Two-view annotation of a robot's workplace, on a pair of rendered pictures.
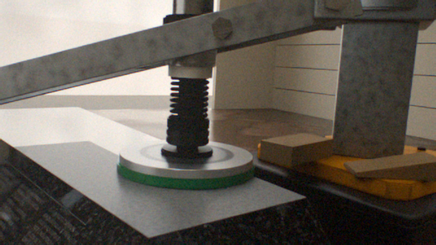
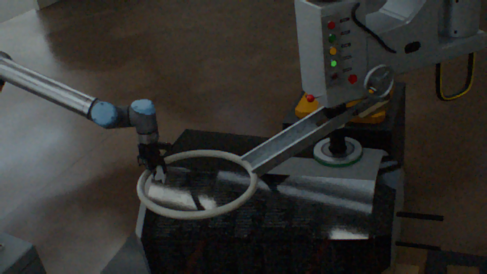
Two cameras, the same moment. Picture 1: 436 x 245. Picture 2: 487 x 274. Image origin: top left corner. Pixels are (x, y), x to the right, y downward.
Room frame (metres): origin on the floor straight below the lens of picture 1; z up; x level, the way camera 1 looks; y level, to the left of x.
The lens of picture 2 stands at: (-1.00, 1.30, 2.16)
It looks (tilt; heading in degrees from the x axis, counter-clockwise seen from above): 30 degrees down; 334
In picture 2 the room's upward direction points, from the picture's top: 9 degrees counter-clockwise
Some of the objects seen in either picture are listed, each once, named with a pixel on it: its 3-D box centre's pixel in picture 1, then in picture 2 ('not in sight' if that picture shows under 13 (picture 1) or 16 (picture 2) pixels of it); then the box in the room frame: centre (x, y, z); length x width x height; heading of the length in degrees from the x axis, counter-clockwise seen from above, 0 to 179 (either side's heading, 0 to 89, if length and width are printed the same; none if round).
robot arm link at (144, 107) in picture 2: not in sight; (144, 116); (0.93, 0.78, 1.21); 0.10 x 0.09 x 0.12; 60
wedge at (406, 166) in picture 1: (391, 163); (370, 106); (0.94, -0.42, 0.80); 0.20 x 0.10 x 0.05; 88
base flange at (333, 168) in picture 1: (366, 157); (346, 96); (1.17, -0.45, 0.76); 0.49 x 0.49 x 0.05; 38
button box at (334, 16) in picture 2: not in sight; (330, 49); (0.53, 0.13, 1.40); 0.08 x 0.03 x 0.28; 82
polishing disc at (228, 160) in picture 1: (187, 155); (338, 149); (0.64, 0.04, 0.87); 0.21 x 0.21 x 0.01
